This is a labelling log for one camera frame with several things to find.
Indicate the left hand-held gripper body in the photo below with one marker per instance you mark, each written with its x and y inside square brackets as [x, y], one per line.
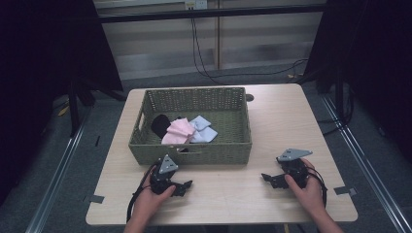
[163, 176]

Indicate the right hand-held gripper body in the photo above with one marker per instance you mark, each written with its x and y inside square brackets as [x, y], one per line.
[296, 170]

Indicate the person's right hand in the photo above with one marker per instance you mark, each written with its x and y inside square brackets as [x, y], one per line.
[311, 194]

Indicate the person's left hand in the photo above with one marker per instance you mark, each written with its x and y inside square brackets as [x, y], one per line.
[149, 205]

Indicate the pink cloth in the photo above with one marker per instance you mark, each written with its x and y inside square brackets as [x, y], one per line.
[178, 131]

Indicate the black cloth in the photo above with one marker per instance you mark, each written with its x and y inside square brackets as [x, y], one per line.
[160, 125]

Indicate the grey tape piece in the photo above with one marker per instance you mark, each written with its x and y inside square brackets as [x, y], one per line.
[344, 190]
[96, 199]

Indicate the light blue cloth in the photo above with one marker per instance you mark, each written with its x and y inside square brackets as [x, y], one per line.
[204, 129]

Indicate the green woven basket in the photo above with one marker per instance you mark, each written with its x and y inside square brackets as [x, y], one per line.
[194, 100]

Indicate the black metal stand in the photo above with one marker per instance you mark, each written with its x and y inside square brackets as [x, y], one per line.
[339, 97]
[74, 106]

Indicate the dark curtain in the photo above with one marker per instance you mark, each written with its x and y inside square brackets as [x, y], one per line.
[372, 48]
[42, 58]

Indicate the black horizontal bar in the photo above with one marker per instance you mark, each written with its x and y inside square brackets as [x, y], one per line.
[210, 13]

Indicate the metal floor rail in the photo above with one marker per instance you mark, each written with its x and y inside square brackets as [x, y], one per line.
[55, 184]
[372, 174]

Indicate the white wall socket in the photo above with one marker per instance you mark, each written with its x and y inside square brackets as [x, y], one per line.
[196, 4]

